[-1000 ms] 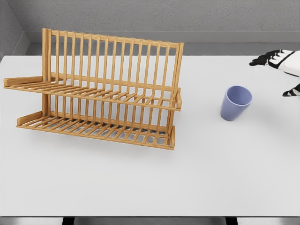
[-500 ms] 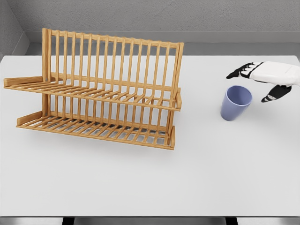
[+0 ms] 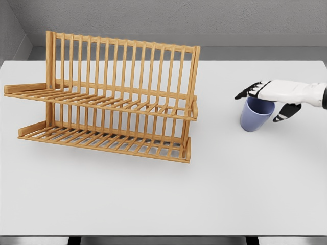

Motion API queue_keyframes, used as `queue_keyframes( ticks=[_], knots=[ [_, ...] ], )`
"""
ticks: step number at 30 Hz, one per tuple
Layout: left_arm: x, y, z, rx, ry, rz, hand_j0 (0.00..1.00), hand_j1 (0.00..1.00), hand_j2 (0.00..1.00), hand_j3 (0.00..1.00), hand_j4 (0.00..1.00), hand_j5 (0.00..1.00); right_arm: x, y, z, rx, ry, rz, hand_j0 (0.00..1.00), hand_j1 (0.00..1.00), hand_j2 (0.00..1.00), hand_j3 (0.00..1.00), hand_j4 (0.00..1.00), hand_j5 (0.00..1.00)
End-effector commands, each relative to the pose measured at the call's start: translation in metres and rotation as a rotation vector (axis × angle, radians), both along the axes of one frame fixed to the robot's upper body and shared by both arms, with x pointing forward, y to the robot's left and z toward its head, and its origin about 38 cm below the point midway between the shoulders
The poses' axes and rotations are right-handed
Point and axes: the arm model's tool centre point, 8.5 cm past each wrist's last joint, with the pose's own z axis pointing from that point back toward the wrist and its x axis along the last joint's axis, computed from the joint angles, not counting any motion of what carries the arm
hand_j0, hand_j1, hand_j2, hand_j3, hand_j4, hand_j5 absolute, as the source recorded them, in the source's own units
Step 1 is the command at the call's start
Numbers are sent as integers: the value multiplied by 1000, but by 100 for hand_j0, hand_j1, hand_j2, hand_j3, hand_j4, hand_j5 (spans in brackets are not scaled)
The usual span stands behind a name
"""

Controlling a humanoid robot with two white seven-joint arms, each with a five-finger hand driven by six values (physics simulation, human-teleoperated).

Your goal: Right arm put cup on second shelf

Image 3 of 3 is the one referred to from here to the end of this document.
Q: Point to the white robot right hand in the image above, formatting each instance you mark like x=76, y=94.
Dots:
x=277, y=91

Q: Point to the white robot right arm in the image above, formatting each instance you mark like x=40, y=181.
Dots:
x=315, y=93

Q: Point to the wooden two-tier dish rack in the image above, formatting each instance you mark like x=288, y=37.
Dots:
x=112, y=99

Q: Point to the lavender blue cup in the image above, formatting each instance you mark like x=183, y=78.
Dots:
x=254, y=116

